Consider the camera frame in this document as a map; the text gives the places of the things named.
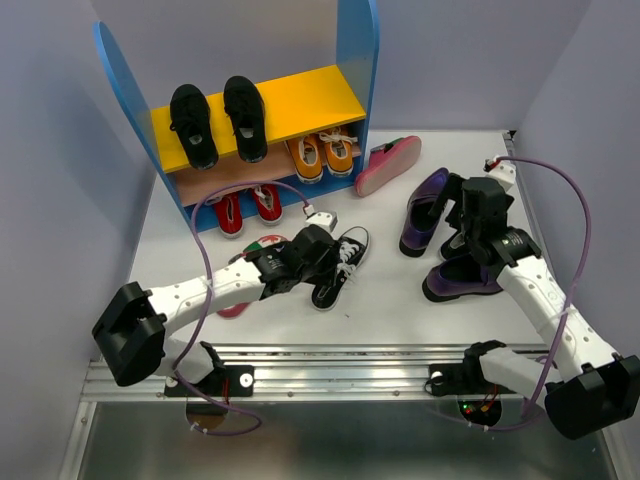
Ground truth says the black white high-top sneaker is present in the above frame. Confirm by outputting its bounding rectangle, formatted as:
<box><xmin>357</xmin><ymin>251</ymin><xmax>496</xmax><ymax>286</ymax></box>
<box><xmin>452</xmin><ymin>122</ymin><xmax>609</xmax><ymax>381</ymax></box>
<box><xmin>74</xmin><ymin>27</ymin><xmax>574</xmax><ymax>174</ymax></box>
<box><xmin>311</xmin><ymin>226</ymin><xmax>371</xmax><ymax>311</ymax></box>

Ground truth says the pink patterned sandal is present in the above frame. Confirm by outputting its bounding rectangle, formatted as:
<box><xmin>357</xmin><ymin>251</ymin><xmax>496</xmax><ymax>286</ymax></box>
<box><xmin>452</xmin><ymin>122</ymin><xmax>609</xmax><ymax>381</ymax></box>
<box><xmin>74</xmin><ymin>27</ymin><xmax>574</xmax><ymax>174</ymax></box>
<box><xmin>217</xmin><ymin>234</ymin><xmax>286</xmax><ymax>319</ymax></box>
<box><xmin>354</xmin><ymin>135</ymin><xmax>422</xmax><ymax>197</ymax></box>

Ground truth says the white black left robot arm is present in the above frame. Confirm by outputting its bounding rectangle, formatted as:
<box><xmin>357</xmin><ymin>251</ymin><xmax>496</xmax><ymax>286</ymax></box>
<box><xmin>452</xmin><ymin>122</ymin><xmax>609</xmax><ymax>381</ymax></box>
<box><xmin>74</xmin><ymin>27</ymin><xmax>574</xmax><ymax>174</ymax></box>
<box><xmin>92</xmin><ymin>225</ymin><xmax>339</xmax><ymax>394</ymax></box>

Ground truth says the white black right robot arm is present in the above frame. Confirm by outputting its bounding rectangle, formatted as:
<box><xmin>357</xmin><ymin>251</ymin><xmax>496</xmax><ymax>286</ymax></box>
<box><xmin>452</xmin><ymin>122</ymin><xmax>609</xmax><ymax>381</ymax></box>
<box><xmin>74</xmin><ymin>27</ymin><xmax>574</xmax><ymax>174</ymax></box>
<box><xmin>427</xmin><ymin>174</ymin><xmax>639</xmax><ymax>440</ymax></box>

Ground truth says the purple shoe upper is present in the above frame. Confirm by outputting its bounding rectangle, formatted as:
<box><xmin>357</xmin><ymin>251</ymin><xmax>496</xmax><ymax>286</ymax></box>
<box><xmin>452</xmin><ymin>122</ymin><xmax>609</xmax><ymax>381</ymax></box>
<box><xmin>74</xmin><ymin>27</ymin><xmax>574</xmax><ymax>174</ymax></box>
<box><xmin>399</xmin><ymin>168</ymin><xmax>449</xmax><ymax>258</ymax></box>

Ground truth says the purple shoe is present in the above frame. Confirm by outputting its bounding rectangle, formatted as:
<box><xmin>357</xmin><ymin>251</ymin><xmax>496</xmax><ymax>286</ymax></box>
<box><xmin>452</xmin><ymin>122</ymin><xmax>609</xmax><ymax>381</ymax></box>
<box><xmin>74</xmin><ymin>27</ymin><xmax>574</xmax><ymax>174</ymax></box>
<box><xmin>422</xmin><ymin>254</ymin><xmax>503</xmax><ymax>303</ymax></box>
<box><xmin>399</xmin><ymin>168</ymin><xmax>449</xmax><ymax>258</ymax></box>

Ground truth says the purple shoe lower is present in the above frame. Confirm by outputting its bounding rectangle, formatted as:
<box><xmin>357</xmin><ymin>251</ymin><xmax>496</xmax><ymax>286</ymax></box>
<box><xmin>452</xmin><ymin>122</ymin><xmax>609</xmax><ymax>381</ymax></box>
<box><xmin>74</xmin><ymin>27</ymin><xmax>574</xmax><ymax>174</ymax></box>
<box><xmin>422</xmin><ymin>254</ymin><xmax>503</xmax><ymax>303</ymax></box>

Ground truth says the blue yellow shoe shelf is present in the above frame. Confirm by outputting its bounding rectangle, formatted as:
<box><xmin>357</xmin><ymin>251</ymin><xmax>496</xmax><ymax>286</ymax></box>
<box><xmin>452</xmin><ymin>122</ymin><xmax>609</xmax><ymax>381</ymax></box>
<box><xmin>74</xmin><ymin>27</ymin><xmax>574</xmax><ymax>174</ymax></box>
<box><xmin>93</xmin><ymin>1</ymin><xmax>380</xmax><ymax>221</ymax></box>

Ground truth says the black sneaker on top shelf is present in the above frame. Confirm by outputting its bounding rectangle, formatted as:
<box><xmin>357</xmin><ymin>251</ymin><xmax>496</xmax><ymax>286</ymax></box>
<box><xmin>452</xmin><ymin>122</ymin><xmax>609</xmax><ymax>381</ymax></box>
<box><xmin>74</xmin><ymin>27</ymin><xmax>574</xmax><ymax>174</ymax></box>
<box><xmin>223</xmin><ymin>76</ymin><xmax>268</xmax><ymax>163</ymax></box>

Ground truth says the red sneaker right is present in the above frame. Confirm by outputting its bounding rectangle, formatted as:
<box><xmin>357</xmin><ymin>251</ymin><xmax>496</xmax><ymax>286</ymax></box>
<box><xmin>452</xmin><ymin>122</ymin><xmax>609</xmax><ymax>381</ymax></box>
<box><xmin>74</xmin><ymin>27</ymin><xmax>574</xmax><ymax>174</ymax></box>
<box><xmin>251</xmin><ymin>184</ymin><xmax>283</xmax><ymax>225</ymax></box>

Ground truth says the red sneaker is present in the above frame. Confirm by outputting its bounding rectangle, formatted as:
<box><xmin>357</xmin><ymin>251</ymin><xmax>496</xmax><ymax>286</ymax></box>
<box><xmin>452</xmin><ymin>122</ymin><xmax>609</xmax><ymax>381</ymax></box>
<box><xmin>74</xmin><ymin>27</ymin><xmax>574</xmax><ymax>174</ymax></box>
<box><xmin>206</xmin><ymin>192</ymin><xmax>244</xmax><ymax>239</ymax></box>
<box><xmin>251</xmin><ymin>184</ymin><xmax>283</xmax><ymax>225</ymax></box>

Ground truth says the red sneaker left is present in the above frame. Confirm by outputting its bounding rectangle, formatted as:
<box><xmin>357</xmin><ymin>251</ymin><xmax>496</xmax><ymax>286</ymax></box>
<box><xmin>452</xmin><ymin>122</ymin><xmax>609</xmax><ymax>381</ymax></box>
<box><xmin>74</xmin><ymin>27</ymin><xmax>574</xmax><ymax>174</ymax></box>
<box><xmin>206</xmin><ymin>192</ymin><xmax>244</xmax><ymax>239</ymax></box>

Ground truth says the yellow sneaker left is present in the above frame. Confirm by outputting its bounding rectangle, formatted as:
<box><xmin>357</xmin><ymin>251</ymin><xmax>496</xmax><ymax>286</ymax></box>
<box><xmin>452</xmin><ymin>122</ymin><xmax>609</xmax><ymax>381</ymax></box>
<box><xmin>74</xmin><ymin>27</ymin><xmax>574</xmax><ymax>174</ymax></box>
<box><xmin>286</xmin><ymin>134</ymin><xmax>323</xmax><ymax>184</ymax></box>

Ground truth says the yellow sneaker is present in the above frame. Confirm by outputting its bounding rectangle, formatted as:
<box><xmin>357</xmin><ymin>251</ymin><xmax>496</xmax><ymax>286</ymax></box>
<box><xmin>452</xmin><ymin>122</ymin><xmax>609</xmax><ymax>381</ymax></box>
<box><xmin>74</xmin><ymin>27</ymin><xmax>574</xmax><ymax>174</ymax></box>
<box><xmin>318</xmin><ymin>126</ymin><xmax>357</xmax><ymax>177</ymax></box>
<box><xmin>286</xmin><ymin>134</ymin><xmax>323</xmax><ymax>184</ymax></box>

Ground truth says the yellow sneaker right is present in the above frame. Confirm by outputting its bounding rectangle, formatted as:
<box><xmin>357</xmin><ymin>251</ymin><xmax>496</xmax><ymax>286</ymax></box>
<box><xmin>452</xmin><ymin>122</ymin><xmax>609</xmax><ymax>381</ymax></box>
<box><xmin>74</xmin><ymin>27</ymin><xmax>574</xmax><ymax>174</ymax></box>
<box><xmin>318</xmin><ymin>126</ymin><xmax>357</xmax><ymax>177</ymax></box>

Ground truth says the black sneaker far left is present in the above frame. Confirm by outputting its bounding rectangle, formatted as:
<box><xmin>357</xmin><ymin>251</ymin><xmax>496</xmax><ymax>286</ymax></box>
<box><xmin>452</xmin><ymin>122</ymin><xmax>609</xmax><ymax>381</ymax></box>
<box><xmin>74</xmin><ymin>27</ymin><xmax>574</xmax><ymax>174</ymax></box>
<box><xmin>169</xmin><ymin>84</ymin><xmax>219</xmax><ymax>170</ymax></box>

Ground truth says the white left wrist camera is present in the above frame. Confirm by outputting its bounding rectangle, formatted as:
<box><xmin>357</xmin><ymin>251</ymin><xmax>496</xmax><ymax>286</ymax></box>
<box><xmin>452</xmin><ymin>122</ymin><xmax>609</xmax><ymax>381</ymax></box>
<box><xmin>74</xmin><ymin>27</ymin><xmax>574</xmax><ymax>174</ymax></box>
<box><xmin>305</xmin><ymin>211</ymin><xmax>338</xmax><ymax>234</ymax></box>

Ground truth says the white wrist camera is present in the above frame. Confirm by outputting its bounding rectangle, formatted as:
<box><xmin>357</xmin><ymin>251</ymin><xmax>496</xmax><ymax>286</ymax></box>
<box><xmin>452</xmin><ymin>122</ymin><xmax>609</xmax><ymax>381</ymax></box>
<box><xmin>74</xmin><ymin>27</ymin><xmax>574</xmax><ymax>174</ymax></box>
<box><xmin>483</xmin><ymin>157</ymin><xmax>517</xmax><ymax>192</ymax></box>
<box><xmin>305</xmin><ymin>211</ymin><xmax>338</xmax><ymax>234</ymax></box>

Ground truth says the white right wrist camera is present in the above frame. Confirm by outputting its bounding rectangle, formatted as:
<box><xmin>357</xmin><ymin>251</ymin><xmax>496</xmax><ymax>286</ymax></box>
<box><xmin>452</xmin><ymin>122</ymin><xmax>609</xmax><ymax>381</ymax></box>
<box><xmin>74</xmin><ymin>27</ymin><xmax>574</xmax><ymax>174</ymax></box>
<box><xmin>483</xmin><ymin>157</ymin><xmax>517</xmax><ymax>192</ymax></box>

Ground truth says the aluminium mounting rail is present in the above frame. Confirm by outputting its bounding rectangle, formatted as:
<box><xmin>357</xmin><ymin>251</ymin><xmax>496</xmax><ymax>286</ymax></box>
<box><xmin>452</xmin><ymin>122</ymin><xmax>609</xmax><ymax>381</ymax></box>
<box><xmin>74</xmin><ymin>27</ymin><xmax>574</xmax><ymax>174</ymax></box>
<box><xmin>79</xmin><ymin>342</ymin><xmax>571</xmax><ymax>404</ymax></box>

